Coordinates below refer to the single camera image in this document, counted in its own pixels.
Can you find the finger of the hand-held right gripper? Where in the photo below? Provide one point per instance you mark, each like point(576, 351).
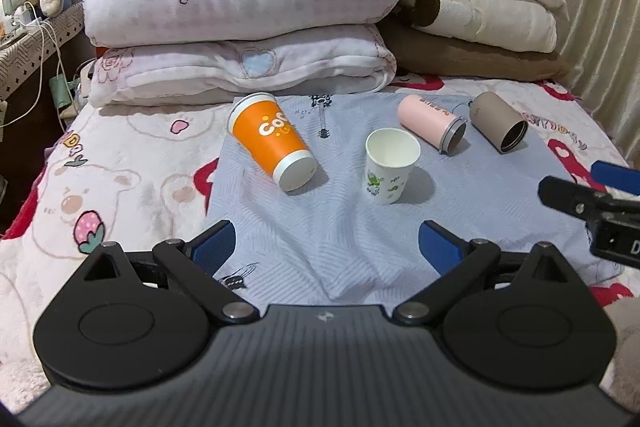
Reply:
point(617, 176)
point(570, 196)

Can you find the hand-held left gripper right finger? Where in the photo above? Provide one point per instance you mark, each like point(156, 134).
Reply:
point(440, 246)

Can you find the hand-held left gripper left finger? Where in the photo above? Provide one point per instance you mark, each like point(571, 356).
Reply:
point(215, 243)

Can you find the taupe insulated cup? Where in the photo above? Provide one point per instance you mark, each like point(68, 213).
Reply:
point(492, 112)

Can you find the orange paper cup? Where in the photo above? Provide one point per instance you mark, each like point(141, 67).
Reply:
point(267, 134)

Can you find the pink insulated cup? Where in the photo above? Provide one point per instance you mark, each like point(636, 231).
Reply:
point(425, 114)

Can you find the white paper cup green print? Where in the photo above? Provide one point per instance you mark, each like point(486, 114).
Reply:
point(387, 179)

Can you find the grey-blue cloth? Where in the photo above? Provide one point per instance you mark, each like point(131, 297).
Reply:
point(325, 219)

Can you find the beige plush cloth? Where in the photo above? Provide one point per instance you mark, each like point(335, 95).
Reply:
point(625, 347)

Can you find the brown folded blanket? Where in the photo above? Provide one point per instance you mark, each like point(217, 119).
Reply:
point(475, 59)

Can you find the cream curtain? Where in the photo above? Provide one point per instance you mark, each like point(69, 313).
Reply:
point(605, 7)

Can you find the white quilt with heart print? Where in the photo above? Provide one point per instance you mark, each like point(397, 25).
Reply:
point(200, 67)

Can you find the cream folded blanket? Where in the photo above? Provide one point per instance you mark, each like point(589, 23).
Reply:
point(500, 19)

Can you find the bedside table with patterned cover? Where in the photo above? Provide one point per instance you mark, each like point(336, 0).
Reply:
point(25, 57)

